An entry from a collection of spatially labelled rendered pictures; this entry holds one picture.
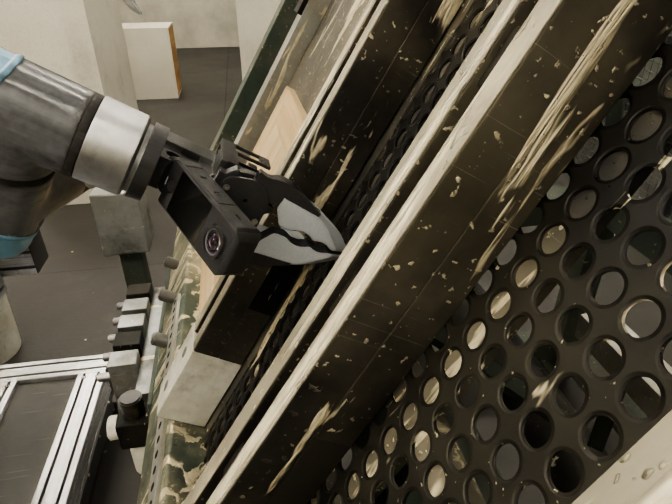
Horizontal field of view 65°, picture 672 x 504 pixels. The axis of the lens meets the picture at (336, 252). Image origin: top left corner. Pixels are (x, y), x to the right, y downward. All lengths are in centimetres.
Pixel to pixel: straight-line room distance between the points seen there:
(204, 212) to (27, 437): 153
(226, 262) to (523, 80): 24
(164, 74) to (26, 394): 464
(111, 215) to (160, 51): 477
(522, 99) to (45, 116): 34
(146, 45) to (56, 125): 573
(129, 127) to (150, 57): 573
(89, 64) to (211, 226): 313
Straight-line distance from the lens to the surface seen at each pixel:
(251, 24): 489
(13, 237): 56
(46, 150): 47
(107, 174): 47
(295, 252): 51
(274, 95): 117
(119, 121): 47
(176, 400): 77
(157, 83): 624
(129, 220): 149
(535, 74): 32
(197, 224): 44
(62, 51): 355
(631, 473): 19
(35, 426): 192
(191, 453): 78
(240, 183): 47
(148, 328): 126
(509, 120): 32
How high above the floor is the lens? 148
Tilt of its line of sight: 31 degrees down
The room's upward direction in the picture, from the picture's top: straight up
